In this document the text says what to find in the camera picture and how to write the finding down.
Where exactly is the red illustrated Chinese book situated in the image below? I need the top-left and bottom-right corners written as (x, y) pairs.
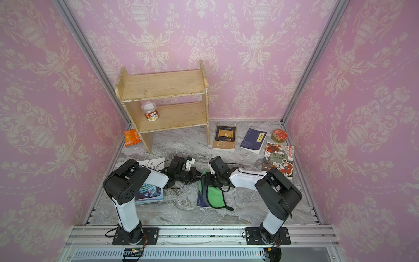
top-left (262, 142), bottom-right (294, 180)

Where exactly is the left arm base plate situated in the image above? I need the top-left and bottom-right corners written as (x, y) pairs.
top-left (112, 227), bottom-right (159, 246)

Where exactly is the black and tan book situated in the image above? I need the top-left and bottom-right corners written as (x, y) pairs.
top-left (212, 125), bottom-right (236, 151)

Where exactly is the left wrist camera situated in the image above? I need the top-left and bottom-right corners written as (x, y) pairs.
top-left (185, 156), bottom-right (195, 171)

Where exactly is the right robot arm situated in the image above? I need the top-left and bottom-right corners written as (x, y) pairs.
top-left (200, 156), bottom-right (302, 245)

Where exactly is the white plastic jar red label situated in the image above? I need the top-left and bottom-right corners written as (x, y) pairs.
top-left (141, 101), bottom-right (159, 122)

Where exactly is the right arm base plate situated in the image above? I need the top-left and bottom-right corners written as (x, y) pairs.
top-left (243, 227), bottom-right (291, 245)

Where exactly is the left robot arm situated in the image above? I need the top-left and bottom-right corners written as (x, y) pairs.
top-left (103, 157), bottom-right (202, 245)

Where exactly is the wooden two-tier shelf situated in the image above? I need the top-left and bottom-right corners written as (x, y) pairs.
top-left (115, 61), bottom-right (211, 153)

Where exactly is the dark purple book yellow label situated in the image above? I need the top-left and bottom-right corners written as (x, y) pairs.
top-left (240, 128), bottom-right (267, 154)

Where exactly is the white book blue swirl cover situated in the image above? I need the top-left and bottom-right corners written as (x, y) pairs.
top-left (135, 157), bottom-right (165, 205)

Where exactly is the orange snack packet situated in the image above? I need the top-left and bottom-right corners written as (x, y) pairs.
top-left (123, 129), bottom-right (142, 147)

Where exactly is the dark blue book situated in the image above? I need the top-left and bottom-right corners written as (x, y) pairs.
top-left (196, 191), bottom-right (208, 208)

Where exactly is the red round tin can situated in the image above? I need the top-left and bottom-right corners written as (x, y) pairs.
top-left (272, 129), bottom-right (288, 143)

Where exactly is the green cloth with black trim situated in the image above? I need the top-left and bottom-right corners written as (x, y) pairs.
top-left (199, 170), bottom-right (234, 211)

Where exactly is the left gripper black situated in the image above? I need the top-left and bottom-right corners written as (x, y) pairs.
top-left (175, 167), bottom-right (205, 185)

